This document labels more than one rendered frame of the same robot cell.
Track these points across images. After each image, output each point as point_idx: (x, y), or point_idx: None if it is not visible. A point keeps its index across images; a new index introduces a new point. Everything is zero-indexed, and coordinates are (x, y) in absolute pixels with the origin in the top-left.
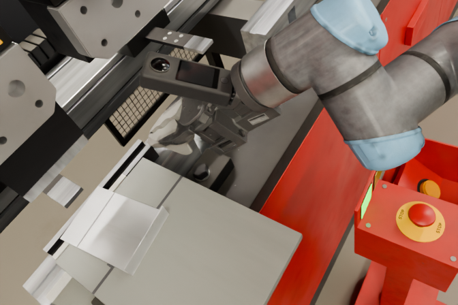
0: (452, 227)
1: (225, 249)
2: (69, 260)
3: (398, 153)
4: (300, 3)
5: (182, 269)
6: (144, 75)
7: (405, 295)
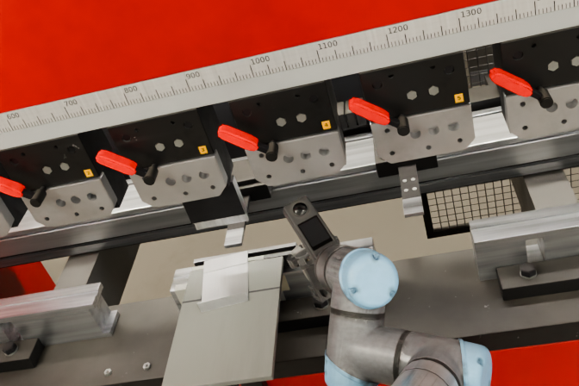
0: None
1: (240, 344)
2: (194, 277)
3: (331, 379)
4: (557, 239)
5: (217, 332)
6: (283, 208)
7: None
